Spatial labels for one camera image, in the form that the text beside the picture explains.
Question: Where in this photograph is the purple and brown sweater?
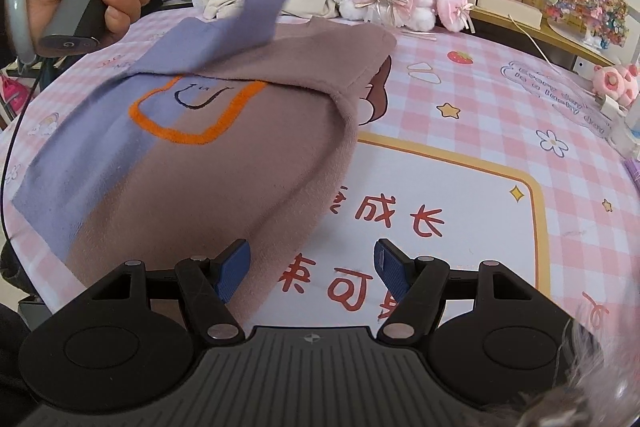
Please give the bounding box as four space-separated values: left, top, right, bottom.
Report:
11 0 398 328

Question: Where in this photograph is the purple pen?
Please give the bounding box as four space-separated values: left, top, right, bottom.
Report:
622 157 640 194

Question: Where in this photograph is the colourful bead ornament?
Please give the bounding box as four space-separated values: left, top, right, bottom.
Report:
542 0 629 51

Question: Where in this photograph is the pink checked printed desk mat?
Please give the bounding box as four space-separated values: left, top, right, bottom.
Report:
0 9 640 358

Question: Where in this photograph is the grey green bangle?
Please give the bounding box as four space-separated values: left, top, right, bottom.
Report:
5 0 39 60

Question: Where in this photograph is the grey fur trim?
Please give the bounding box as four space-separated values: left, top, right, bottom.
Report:
480 317 640 427

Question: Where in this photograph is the pink piggy toy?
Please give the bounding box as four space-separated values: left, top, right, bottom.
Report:
592 63 640 104

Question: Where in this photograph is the black cable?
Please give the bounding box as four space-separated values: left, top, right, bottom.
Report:
0 56 48 248

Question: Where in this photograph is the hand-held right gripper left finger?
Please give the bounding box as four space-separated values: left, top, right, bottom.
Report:
115 238 252 342

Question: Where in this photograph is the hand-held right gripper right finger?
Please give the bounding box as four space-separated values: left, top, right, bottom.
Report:
374 238 518 342

